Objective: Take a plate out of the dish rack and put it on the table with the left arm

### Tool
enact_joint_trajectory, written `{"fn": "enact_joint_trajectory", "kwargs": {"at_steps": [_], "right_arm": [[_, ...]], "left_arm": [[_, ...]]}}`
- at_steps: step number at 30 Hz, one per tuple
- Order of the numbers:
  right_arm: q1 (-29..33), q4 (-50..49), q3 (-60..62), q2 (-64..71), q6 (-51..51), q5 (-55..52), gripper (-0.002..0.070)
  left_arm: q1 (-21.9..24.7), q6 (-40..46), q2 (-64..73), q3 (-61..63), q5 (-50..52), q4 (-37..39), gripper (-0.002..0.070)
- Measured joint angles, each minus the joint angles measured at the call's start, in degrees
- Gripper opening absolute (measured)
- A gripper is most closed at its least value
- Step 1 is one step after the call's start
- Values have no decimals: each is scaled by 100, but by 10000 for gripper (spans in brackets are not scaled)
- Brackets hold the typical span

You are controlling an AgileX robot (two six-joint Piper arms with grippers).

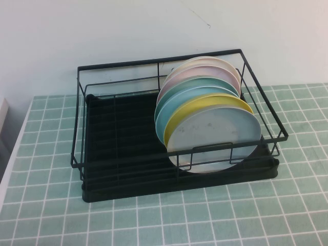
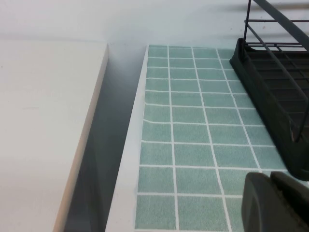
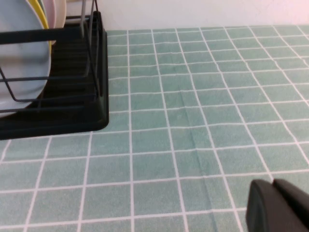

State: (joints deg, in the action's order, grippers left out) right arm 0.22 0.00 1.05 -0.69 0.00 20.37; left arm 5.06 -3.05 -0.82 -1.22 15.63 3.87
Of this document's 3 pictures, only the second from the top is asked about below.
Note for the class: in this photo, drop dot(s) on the green tile pattern mat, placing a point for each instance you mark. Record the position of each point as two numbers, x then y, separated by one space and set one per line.
193 135

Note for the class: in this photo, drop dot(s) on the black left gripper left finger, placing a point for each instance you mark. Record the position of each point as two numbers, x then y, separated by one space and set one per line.
260 205

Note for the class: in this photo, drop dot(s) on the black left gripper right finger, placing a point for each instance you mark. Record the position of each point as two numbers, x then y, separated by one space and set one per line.
298 200

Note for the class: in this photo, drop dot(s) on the black plastic drip tray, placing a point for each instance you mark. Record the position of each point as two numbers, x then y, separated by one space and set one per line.
256 84

